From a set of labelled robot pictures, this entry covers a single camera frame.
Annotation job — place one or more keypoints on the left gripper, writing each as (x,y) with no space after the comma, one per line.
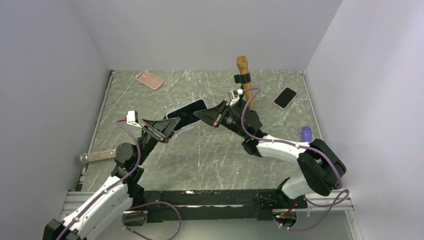
(160,130)

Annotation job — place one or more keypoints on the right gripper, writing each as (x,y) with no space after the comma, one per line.
(210,115)

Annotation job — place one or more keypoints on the black microphone stand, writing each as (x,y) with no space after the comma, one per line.
(245,81)

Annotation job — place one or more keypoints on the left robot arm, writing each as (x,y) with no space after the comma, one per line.
(121,190)

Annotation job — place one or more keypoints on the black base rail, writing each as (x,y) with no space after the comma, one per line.
(173,205)

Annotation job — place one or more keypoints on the phone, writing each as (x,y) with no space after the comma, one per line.
(285,98)
(186,114)

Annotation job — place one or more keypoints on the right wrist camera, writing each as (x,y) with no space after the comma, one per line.
(234,96)

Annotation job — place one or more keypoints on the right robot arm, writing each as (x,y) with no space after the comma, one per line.
(321,169)

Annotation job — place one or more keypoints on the gold microphone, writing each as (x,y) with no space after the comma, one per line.
(242,65)

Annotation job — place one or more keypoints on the glitter silver microphone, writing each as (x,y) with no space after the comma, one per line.
(87,158)

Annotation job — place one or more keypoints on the purple microphone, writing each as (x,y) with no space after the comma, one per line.
(306,134)

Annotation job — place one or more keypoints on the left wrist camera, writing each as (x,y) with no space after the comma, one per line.
(132,119)

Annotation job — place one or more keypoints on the pink phone case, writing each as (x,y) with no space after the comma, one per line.
(149,80)

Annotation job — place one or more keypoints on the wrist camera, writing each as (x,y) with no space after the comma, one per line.
(132,119)
(234,96)

